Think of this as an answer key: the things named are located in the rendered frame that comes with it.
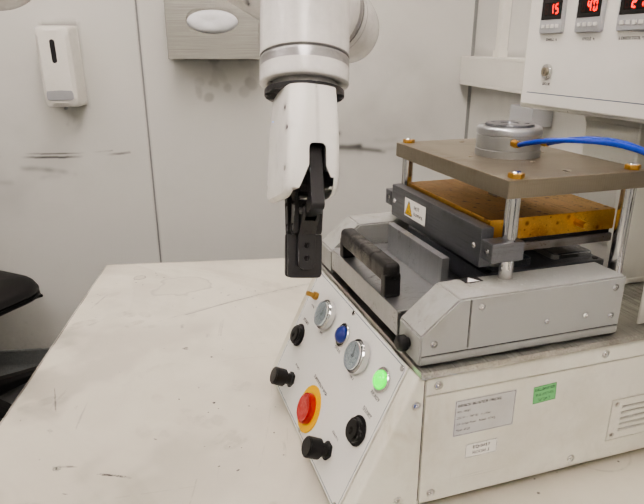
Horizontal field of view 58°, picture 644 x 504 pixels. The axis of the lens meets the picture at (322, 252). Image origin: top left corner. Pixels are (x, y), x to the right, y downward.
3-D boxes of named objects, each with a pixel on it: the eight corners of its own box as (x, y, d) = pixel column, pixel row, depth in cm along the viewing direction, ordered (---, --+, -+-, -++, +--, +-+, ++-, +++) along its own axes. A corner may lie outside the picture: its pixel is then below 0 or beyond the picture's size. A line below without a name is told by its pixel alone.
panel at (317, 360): (273, 376, 91) (321, 269, 87) (336, 515, 64) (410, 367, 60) (261, 373, 90) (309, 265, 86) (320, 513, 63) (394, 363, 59)
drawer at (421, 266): (508, 252, 92) (513, 204, 89) (613, 308, 72) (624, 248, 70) (331, 273, 83) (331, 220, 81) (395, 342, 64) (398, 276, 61)
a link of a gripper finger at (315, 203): (304, 122, 52) (293, 170, 56) (318, 180, 47) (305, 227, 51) (316, 123, 53) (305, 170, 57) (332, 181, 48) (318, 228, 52)
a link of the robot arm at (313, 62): (252, 70, 58) (252, 100, 58) (268, 39, 50) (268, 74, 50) (333, 77, 60) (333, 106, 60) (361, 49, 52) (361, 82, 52)
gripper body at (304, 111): (256, 93, 59) (255, 204, 59) (275, 61, 49) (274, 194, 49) (327, 99, 61) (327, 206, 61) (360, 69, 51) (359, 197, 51)
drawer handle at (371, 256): (353, 254, 80) (353, 226, 78) (400, 296, 66) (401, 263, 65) (339, 255, 79) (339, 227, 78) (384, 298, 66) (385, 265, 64)
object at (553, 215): (508, 200, 88) (515, 137, 85) (621, 244, 68) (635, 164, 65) (405, 209, 83) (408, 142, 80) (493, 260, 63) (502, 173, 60)
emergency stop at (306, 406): (303, 414, 79) (315, 388, 78) (311, 431, 75) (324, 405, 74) (292, 411, 78) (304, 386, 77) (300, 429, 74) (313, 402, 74)
